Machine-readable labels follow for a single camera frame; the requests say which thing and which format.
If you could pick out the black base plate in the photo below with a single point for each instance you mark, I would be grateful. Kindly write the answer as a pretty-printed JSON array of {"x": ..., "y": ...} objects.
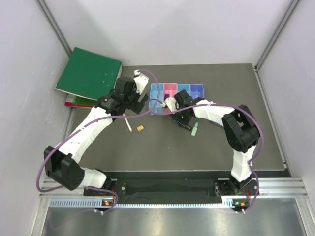
[{"x": 203, "y": 187}]

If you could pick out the aluminium frame post left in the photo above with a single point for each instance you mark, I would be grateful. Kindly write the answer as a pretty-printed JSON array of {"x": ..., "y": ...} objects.
[{"x": 54, "y": 25}]

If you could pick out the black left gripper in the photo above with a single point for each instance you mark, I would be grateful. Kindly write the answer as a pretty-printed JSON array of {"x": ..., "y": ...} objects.
[{"x": 136, "y": 106}]

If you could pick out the aluminium front rail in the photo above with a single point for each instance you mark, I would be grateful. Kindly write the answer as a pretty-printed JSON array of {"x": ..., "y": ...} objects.
[{"x": 267, "y": 187}]

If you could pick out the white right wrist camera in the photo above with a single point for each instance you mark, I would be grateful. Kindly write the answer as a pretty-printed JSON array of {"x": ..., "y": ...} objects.
[{"x": 170, "y": 104}]

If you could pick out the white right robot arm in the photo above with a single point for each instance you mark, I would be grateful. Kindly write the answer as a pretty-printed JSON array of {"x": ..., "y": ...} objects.
[{"x": 241, "y": 131}]

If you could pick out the aluminium frame post right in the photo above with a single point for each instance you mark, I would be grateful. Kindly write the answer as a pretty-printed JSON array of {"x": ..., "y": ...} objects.
[{"x": 275, "y": 36}]

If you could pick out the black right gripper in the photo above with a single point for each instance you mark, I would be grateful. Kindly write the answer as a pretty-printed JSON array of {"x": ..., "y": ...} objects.
[{"x": 185, "y": 122}]

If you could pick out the light blue drawer box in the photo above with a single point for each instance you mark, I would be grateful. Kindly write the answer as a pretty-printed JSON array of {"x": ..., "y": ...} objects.
[
  {"x": 185, "y": 87},
  {"x": 154, "y": 96}
]

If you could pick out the aluminium frame post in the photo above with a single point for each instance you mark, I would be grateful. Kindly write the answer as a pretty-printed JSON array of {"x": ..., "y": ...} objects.
[
  {"x": 54, "y": 25},
  {"x": 275, "y": 36}
]

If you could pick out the small orange eraser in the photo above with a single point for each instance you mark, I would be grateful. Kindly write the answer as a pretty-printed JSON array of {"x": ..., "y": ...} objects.
[{"x": 140, "y": 128}]

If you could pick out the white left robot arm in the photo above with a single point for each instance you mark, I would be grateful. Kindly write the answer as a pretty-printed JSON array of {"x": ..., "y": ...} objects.
[{"x": 62, "y": 161}]

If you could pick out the purple drawer box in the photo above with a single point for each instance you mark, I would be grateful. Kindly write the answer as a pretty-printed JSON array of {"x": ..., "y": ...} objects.
[{"x": 196, "y": 90}]

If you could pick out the black highlighter blue cap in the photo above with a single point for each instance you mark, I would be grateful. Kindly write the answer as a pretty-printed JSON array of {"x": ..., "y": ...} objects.
[{"x": 186, "y": 127}]

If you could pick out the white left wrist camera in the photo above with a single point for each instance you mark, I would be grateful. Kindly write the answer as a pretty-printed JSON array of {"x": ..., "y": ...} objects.
[{"x": 141, "y": 81}]

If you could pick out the red and green folder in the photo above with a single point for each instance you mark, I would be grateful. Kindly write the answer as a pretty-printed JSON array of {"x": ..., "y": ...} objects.
[{"x": 76, "y": 101}]

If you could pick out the pink drawer box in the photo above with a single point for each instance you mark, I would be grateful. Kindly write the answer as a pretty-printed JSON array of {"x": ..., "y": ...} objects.
[{"x": 170, "y": 88}]

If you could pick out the white pencil orange tip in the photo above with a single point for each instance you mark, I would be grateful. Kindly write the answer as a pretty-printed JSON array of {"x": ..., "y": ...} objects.
[{"x": 127, "y": 123}]

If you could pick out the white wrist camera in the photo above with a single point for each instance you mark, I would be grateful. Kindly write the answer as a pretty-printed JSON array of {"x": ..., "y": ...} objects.
[
  {"x": 141, "y": 81},
  {"x": 170, "y": 104}
]

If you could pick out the green ring binder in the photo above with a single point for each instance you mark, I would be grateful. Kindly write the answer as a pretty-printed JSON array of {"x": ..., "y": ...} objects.
[{"x": 89, "y": 75}]

